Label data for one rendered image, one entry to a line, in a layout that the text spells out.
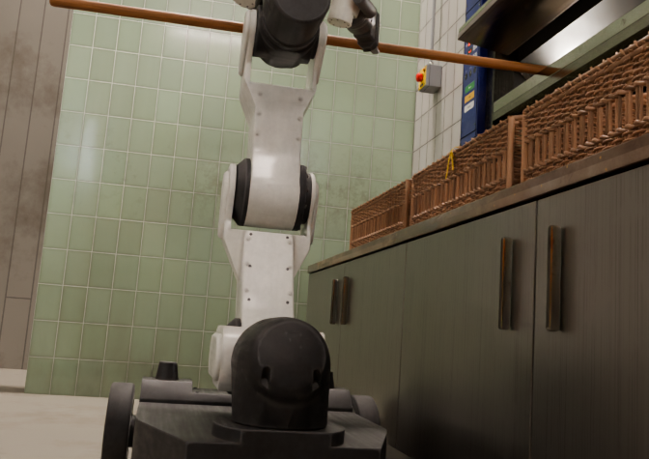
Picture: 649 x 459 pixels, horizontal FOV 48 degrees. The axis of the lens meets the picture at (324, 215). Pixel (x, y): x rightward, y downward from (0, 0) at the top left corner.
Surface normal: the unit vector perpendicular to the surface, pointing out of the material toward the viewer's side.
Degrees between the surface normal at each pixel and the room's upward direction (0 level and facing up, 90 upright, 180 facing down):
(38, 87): 90
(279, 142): 84
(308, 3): 90
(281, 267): 64
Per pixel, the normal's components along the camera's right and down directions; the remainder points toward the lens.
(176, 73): 0.20, -0.14
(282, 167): 0.22, -0.46
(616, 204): -0.98, -0.10
